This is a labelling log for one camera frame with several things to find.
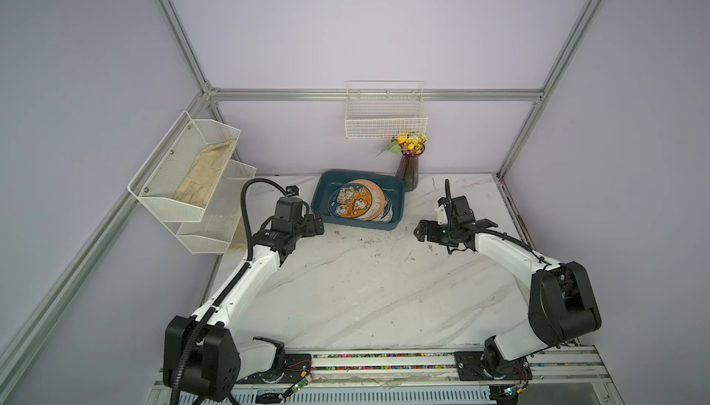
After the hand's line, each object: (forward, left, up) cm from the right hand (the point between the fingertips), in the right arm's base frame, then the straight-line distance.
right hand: (420, 234), depth 91 cm
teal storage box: (+29, +34, -3) cm, 45 cm away
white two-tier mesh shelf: (-7, +64, +15) cm, 66 cm away
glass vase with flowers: (+29, +2, +15) cm, 32 cm away
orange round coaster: (+21, +13, -5) cm, 26 cm away
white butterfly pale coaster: (+17, +14, -6) cm, 23 cm away
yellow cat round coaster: (+20, +24, -5) cm, 31 cm away
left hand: (0, +38, +8) cm, 38 cm away
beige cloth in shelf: (+4, +66, +22) cm, 69 cm away
